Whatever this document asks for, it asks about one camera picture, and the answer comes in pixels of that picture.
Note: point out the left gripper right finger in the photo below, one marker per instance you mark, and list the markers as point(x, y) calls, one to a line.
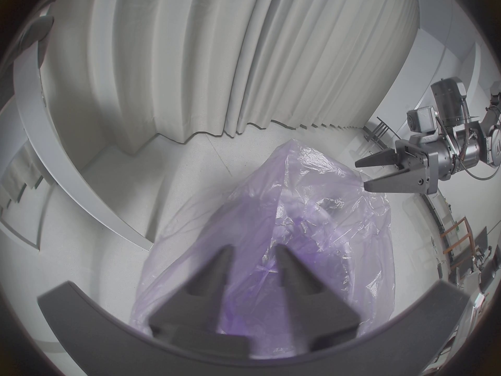
point(309, 300)

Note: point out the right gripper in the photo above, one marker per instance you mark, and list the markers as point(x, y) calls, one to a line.
point(426, 167)

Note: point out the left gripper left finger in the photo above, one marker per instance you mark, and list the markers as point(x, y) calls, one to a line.
point(203, 300)

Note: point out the purple plastic bag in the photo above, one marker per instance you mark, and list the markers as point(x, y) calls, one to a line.
point(321, 229)

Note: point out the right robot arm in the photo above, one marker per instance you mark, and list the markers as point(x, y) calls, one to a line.
point(450, 100)

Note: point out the white curtain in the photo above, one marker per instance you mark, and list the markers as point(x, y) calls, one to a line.
point(332, 53)
point(156, 53)

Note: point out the grey padded white chair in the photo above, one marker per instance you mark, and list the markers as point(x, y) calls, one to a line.
point(44, 139)

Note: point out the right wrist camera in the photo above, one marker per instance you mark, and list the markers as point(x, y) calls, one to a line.
point(420, 120)

